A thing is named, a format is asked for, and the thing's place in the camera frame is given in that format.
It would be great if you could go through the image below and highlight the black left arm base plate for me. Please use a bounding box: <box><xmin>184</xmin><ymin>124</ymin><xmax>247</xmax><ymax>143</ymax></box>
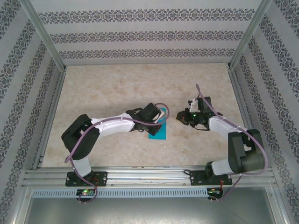
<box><xmin>66</xmin><ymin>171</ymin><xmax>108</xmax><ymax>187</ymax></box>

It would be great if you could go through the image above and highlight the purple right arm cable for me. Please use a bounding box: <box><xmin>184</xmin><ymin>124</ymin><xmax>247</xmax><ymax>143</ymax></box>
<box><xmin>195</xmin><ymin>84</ymin><xmax>269</xmax><ymax>203</ymax></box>

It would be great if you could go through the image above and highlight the grey metal sheet panel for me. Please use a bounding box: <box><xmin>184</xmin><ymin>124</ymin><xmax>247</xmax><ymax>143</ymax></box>
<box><xmin>23</xmin><ymin>197</ymin><xmax>281</xmax><ymax>224</ymax></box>

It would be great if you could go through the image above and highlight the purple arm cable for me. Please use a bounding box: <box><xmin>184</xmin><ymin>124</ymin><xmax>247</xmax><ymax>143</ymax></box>
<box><xmin>195</xmin><ymin>84</ymin><xmax>269</xmax><ymax>203</ymax></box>
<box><xmin>64</xmin><ymin>102</ymin><xmax>171</xmax><ymax>205</ymax></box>

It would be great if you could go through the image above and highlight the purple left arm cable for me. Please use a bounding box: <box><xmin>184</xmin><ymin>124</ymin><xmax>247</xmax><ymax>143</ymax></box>
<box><xmin>64</xmin><ymin>102</ymin><xmax>171</xmax><ymax>205</ymax></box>

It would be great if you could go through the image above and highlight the aluminium table side rail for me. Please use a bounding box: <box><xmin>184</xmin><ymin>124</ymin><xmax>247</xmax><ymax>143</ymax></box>
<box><xmin>32</xmin><ymin>67</ymin><xmax>67</xmax><ymax>170</ymax></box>
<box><xmin>228</xmin><ymin>67</ymin><xmax>266</xmax><ymax>168</ymax></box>

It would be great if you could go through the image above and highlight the long aluminium mounting rail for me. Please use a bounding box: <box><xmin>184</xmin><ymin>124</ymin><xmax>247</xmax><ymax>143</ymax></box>
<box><xmin>22</xmin><ymin>166</ymin><xmax>275</xmax><ymax>187</ymax></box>

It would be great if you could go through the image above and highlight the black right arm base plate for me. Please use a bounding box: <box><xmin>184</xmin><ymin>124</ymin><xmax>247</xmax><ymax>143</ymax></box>
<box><xmin>189</xmin><ymin>169</ymin><xmax>233</xmax><ymax>187</ymax></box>

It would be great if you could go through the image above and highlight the aluminium frame bar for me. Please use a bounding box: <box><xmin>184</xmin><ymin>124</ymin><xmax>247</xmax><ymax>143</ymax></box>
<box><xmin>266</xmin><ymin>185</ymin><xmax>289</xmax><ymax>224</ymax></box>
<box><xmin>9</xmin><ymin>184</ymin><xmax>32</xmax><ymax>224</ymax></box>

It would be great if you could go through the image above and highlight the circuit board with green light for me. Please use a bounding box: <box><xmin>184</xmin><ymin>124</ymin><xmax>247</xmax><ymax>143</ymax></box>
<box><xmin>78</xmin><ymin>188</ymin><xmax>95</xmax><ymax>196</ymax></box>

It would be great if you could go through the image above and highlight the grey slotted cable duct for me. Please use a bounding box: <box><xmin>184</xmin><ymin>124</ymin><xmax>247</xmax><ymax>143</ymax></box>
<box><xmin>31</xmin><ymin>188</ymin><xmax>208</xmax><ymax>198</ymax></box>

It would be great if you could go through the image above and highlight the aluminium corner post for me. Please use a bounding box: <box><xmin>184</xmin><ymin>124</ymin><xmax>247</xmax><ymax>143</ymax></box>
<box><xmin>20</xmin><ymin>0</ymin><xmax>67</xmax><ymax>70</ymax></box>
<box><xmin>228</xmin><ymin>0</ymin><xmax>274</xmax><ymax>70</ymax></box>

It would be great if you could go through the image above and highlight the teal cloth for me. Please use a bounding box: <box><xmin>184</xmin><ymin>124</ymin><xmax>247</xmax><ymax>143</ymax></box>
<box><xmin>148</xmin><ymin>107</ymin><xmax>170</xmax><ymax>140</ymax></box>

